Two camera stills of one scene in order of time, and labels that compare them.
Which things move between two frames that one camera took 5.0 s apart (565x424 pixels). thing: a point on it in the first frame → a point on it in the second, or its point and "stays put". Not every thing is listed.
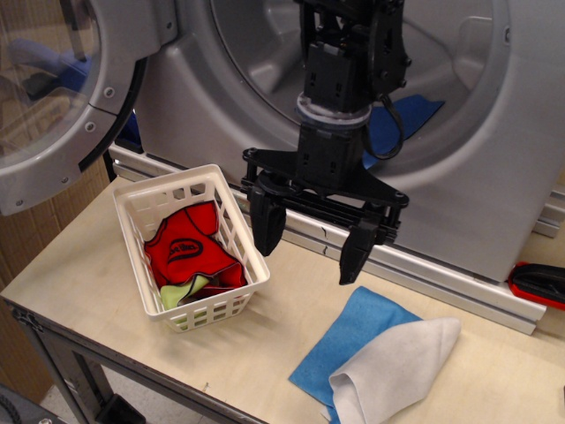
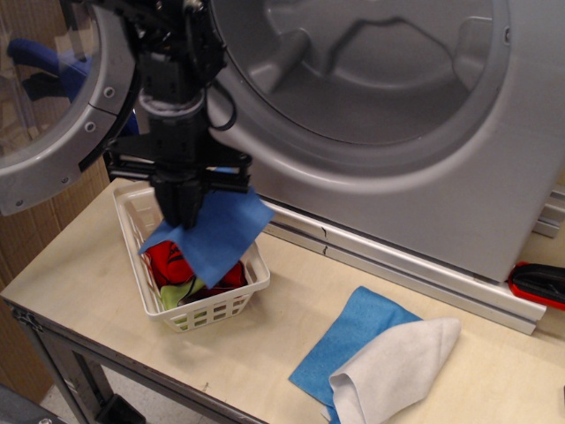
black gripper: x=326 y=177 → x=180 y=159
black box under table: x=119 y=411 stays put
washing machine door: x=71 y=73 stays put
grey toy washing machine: x=482 y=109 stays put
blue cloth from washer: x=382 y=129 → x=227 y=221
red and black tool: x=543 y=283 stays put
